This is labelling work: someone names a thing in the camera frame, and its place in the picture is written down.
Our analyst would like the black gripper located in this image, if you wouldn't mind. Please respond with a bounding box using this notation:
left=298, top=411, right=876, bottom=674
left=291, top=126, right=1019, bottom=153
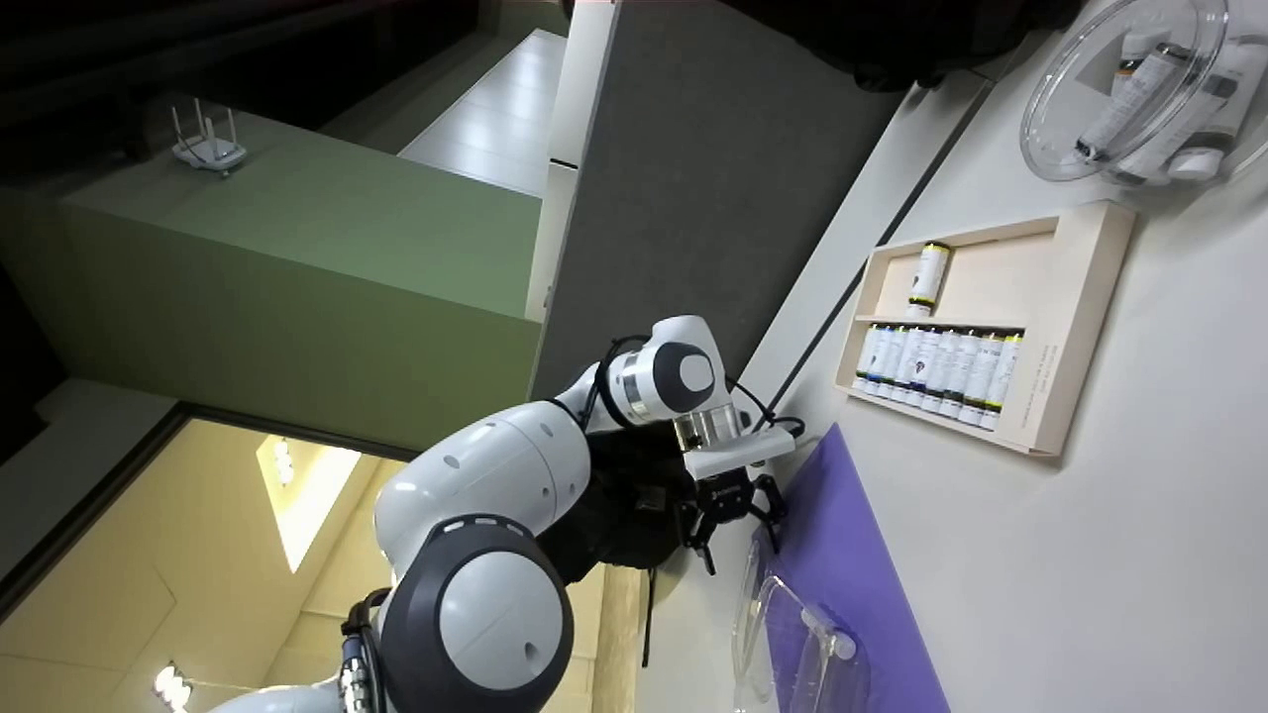
left=677, top=465, right=792, bottom=577

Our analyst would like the clear plastic lidded container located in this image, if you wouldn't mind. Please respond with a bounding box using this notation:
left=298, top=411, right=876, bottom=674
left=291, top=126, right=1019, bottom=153
left=730, top=565, right=880, bottom=713

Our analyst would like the purple mat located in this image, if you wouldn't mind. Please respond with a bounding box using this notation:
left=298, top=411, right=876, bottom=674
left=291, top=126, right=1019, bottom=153
left=748, top=420, right=957, bottom=713

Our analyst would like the white paint tube yellow label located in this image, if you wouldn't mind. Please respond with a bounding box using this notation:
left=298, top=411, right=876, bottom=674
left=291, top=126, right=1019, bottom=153
left=908, top=241, right=957, bottom=313

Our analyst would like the grey partition board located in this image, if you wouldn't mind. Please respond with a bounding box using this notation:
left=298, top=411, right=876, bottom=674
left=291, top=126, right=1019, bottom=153
left=528, top=0, right=916, bottom=440

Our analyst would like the shallow wooden box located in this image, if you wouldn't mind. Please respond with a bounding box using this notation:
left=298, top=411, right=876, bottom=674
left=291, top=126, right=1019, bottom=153
left=834, top=197, right=1140, bottom=473

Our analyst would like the bright window panel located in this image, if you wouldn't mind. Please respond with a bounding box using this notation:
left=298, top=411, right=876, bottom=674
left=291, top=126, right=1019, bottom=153
left=256, top=431, right=370, bottom=577

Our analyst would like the green cabinet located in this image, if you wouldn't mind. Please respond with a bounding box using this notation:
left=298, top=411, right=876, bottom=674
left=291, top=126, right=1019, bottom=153
left=0, top=106, right=549, bottom=460

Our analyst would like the clear round plastic bowl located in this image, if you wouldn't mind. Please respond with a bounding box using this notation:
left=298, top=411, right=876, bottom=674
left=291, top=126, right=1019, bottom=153
left=1019, top=0, right=1268, bottom=190

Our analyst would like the long white stick object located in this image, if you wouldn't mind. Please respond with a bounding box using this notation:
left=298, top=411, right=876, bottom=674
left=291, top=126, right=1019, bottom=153
left=1072, top=44, right=1191, bottom=165

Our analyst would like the round ceiling lamp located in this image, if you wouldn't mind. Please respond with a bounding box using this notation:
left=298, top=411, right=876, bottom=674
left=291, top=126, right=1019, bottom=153
left=150, top=656, right=200, bottom=713

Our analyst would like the white flat packet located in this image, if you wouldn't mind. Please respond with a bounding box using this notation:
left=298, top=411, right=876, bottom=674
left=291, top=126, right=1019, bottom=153
left=1119, top=28, right=1268, bottom=186

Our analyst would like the white wifi router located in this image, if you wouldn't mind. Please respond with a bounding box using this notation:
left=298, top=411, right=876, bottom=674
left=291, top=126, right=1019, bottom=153
left=162, top=94, right=256, bottom=177

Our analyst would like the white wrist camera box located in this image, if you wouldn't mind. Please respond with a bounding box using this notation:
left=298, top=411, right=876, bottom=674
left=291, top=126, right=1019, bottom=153
left=683, top=428, right=801, bottom=482

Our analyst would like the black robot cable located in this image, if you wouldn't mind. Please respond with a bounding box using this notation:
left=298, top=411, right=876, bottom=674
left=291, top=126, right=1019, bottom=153
left=724, top=375, right=810, bottom=448

